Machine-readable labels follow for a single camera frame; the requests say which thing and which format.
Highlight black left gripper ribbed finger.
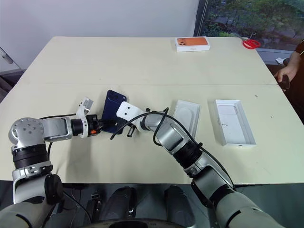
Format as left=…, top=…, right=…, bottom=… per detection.
left=99, top=118, right=118, bottom=127

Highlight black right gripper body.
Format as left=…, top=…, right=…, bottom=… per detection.
left=114, top=118, right=136, bottom=134

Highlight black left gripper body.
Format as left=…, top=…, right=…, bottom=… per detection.
left=85, top=114, right=102, bottom=138

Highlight dark blue smartphone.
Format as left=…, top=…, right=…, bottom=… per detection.
left=101, top=89, right=130, bottom=135

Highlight dark handheld phone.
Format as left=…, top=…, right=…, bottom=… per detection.
left=278, top=74, right=292, bottom=91

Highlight white shallow phone box half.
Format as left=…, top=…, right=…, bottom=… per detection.
left=172, top=99, right=202, bottom=139

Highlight white deep phone box half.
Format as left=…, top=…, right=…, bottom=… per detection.
left=214, top=99, right=257, bottom=147

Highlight orange printed phone box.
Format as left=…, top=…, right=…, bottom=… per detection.
left=175, top=36, right=212, bottom=53

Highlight person bare hand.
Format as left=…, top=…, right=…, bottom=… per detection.
left=274, top=64, right=298, bottom=84

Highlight clear glass panel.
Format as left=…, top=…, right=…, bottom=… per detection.
left=0, top=46, right=25, bottom=75

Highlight person dark brown garment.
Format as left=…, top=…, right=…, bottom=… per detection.
left=282, top=39, right=304, bottom=124

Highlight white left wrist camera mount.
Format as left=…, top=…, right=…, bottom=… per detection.
left=76, top=96, right=95, bottom=139

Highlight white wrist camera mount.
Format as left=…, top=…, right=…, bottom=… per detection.
left=76, top=96, right=95, bottom=139
left=116, top=101, right=148, bottom=133

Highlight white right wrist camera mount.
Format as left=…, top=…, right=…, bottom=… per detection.
left=116, top=101, right=148, bottom=133

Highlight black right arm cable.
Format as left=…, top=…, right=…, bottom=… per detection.
left=110, top=107, right=237, bottom=190

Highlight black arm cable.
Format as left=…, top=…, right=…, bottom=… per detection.
left=38, top=113, right=79, bottom=164
left=110, top=107, right=237, bottom=190

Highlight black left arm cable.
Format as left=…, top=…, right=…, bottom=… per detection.
left=38, top=113, right=79, bottom=164

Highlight black strap with buckle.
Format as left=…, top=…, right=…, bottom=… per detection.
left=90, top=189, right=102, bottom=220

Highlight dark window frame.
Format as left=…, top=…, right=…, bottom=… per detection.
left=193, top=0, right=210, bottom=38

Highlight red handled scissors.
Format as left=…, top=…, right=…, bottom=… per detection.
left=242, top=38, right=262, bottom=50

